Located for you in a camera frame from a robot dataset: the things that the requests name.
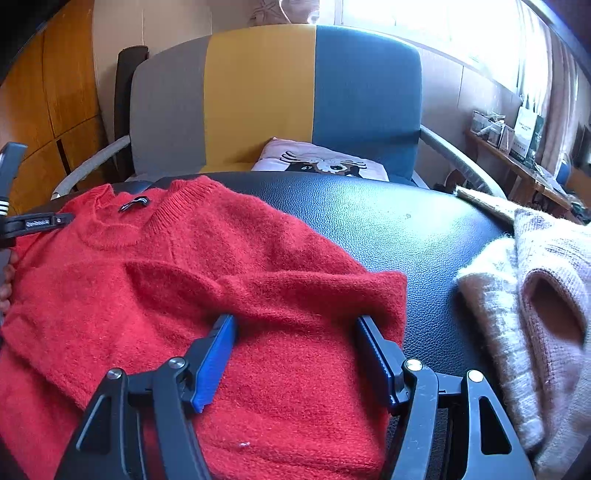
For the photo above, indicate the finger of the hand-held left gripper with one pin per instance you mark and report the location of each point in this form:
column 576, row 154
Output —
column 41, row 223

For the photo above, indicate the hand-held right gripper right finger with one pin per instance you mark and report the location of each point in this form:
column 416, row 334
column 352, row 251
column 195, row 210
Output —
column 376, row 364

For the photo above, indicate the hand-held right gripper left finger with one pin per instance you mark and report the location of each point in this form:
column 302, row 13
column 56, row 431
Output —
column 217, row 364

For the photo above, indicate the red knit sweater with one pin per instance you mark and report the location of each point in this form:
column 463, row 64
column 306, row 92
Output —
column 277, row 277

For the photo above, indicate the person's left hand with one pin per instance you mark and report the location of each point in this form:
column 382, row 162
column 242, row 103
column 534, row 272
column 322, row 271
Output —
column 5, row 290

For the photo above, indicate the wooden cabinet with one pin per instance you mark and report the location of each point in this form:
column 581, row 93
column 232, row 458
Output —
column 51, row 92

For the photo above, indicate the cream ribbed sweater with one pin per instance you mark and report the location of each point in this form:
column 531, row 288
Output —
column 498, row 323

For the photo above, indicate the dark chair back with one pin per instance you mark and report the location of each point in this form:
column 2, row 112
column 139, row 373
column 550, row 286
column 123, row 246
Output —
column 127, row 106

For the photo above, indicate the pale pink knit sweater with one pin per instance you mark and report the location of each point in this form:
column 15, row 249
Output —
column 554, row 369

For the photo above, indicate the beige knit cloth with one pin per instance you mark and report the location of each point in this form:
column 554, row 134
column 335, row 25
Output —
column 489, row 203

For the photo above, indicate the pink printed cushion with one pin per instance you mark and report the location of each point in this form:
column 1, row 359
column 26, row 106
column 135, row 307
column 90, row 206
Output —
column 318, row 161

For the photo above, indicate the wooden shelf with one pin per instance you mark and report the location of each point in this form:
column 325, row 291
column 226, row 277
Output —
column 531, row 177

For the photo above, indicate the grey yellow blue sofa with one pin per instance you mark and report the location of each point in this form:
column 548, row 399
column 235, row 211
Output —
column 258, row 92

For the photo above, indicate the clear plastic boxes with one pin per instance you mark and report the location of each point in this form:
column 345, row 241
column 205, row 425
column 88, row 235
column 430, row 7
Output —
column 491, row 129

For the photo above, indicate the blue container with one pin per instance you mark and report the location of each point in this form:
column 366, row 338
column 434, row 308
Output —
column 564, row 171

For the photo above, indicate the green and white box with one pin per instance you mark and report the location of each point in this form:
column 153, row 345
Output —
column 526, row 134

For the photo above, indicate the pink star print curtain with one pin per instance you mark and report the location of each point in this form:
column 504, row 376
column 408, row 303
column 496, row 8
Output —
column 286, row 11

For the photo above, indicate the beige curtain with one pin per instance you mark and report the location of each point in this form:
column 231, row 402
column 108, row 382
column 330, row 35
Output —
column 561, row 83

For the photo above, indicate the window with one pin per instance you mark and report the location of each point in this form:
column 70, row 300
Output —
column 438, row 32

